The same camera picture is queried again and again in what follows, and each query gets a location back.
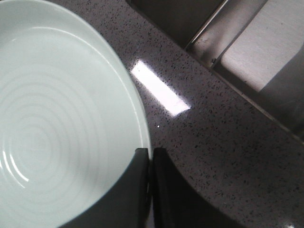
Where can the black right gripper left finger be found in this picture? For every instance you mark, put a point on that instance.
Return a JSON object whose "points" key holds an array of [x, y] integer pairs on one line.
{"points": [[126, 204]]}

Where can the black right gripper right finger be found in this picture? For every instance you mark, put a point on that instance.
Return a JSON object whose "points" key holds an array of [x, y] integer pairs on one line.
{"points": [[176, 204]]}

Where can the light green round plate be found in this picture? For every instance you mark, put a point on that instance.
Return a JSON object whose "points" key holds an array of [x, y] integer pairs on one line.
{"points": [[71, 118]]}

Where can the stainless steel sink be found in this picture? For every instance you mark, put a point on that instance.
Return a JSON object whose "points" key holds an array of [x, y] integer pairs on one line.
{"points": [[257, 46]]}

